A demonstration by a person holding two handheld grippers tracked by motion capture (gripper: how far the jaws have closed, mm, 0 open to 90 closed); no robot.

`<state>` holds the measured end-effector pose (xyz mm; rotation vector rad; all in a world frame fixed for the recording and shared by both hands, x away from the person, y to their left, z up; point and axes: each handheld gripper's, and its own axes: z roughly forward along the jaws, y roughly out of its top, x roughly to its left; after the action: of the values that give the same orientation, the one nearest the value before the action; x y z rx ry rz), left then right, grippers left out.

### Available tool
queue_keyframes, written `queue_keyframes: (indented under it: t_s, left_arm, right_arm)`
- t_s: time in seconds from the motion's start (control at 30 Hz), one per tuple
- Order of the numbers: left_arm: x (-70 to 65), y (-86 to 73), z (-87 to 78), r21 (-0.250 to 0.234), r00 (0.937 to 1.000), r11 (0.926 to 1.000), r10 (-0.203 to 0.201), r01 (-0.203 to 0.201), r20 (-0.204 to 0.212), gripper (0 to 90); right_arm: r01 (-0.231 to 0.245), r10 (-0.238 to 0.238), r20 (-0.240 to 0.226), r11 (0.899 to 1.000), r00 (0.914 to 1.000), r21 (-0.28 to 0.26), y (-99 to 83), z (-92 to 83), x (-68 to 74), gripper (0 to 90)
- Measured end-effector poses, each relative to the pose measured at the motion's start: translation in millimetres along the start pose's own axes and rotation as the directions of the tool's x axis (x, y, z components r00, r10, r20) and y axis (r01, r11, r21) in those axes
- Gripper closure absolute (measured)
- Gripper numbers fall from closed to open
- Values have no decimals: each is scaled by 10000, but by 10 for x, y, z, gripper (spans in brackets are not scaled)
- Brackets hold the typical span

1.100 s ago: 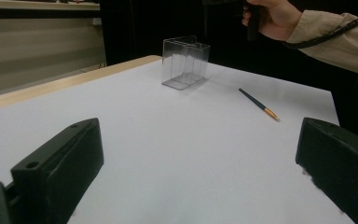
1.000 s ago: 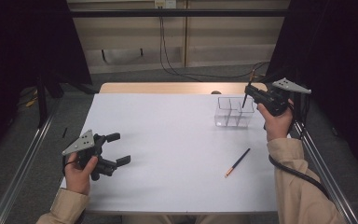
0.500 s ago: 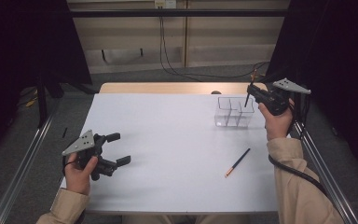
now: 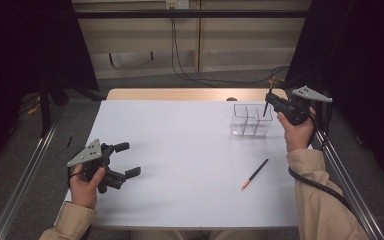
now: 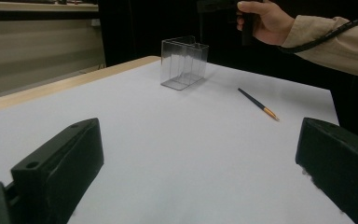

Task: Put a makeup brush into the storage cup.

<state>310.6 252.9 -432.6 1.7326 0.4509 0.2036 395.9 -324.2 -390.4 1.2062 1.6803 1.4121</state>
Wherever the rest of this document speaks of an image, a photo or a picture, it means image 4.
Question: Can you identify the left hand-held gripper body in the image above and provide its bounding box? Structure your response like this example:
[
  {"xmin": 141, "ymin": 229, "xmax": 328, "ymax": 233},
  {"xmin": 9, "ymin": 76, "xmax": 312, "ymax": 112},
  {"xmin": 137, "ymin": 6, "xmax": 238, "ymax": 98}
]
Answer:
[{"xmin": 67, "ymin": 138, "xmax": 128, "ymax": 194}]

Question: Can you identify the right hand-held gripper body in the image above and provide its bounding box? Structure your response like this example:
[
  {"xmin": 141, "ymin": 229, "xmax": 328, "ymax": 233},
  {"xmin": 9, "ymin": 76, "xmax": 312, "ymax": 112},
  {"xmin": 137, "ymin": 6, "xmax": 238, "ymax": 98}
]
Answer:
[{"xmin": 274, "ymin": 85, "xmax": 333, "ymax": 127}]

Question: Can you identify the clear plastic pen holder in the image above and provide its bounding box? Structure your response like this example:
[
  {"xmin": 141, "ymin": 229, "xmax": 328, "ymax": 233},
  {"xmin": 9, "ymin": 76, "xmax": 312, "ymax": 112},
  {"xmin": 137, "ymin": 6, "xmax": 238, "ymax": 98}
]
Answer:
[{"xmin": 229, "ymin": 103, "xmax": 274, "ymax": 138}]

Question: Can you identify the person's right hand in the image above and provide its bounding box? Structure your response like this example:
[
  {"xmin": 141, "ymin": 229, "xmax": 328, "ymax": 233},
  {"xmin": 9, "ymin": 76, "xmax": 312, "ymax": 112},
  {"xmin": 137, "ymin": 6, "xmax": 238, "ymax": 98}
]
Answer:
[{"xmin": 276, "ymin": 106, "xmax": 317, "ymax": 154}]

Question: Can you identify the person's left hand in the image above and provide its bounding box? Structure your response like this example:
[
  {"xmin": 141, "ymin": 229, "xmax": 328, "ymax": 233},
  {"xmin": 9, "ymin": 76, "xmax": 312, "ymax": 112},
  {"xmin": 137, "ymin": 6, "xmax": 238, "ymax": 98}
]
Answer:
[{"xmin": 69, "ymin": 163, "xmax": 107, "ymax": 210}]

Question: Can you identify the white table cover sheet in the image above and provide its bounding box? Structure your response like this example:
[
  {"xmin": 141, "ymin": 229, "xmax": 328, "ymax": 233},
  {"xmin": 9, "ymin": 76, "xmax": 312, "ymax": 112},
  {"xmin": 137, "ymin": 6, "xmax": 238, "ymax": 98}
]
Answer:
[{"xmin": 64, "ymin": 99, "xmax": 314, "ymax": 229}]

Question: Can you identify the black metal stand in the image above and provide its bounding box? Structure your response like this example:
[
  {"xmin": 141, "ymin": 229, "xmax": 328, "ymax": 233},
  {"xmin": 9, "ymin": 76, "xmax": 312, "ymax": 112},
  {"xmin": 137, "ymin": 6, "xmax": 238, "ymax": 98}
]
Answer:
[{"xmin": 39, "ymin": 79, "xmax": 53, "ymax": 138}]

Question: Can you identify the wooden table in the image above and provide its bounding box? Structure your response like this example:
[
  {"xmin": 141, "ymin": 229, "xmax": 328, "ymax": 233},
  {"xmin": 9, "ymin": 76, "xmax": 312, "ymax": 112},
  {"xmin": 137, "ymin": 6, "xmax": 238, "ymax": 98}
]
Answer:
[{"xmin": 105, "ymin": 87, "xmax": 289, "ymax": 102}]

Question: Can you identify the black curtain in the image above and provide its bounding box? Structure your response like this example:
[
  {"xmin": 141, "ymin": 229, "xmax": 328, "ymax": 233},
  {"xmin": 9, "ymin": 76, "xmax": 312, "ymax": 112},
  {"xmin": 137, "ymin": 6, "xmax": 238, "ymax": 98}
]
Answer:
[
  {"xmin": 0, "ymin": 0, "xmax": 99, "ymax": 174},
  {"xmin": 284, "ymin": 0, "xmax": 384, "ymax": 191}
]

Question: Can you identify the black horizontal bar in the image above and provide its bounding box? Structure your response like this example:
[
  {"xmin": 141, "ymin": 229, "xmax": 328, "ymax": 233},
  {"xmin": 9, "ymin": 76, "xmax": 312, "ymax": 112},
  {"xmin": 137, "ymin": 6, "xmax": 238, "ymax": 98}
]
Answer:
[{"xmin": 74, "ymin": 9, "xmax": 309, "ymax": 19}]

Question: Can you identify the aluminium rail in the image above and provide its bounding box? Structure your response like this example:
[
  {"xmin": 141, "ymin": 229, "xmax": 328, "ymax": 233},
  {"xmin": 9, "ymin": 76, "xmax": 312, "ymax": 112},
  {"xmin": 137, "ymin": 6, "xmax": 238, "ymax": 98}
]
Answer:
[
  {"xmin": 0, "ymin": 109, "xmax": 66, "ymax": 240},
  {"xmin": 299, "ymin": 101, "xmax": 384, "ymax": 240}
]

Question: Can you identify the black floor cable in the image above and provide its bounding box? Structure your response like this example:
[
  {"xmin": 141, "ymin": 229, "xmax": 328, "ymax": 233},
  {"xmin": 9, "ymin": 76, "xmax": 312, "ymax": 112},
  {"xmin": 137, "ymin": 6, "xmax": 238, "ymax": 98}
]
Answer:
[{"xmin": 170, "ymin": 6, "xmax": 289, "ymax": 88}]

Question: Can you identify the white wall socket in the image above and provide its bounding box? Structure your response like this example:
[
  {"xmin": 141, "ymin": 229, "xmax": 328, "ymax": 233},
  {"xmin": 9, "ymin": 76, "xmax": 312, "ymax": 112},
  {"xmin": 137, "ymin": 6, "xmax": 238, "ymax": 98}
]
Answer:
[{"xmin": 165, "ymin": 0, "xmax": 190, "ymax": 10}]

